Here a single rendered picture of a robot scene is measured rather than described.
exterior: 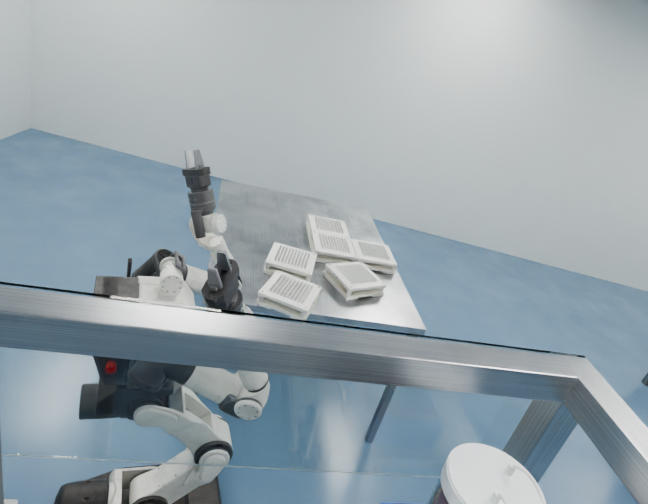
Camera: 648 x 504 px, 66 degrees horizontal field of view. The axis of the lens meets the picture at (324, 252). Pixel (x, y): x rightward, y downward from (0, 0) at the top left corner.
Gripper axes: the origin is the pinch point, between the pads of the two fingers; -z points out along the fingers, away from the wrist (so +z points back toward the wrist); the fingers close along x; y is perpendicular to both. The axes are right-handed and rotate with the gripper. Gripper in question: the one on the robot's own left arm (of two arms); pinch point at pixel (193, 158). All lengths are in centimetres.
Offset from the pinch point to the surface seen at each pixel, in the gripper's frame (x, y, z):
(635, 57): 25, -517, -10
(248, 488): -25, -10, 161
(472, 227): -118, -438, 159
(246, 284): -38, -40, 68
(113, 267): -214, -51, 88
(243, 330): 93, 58, 15
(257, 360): 95, 58, 20
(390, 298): 1, -102, 93
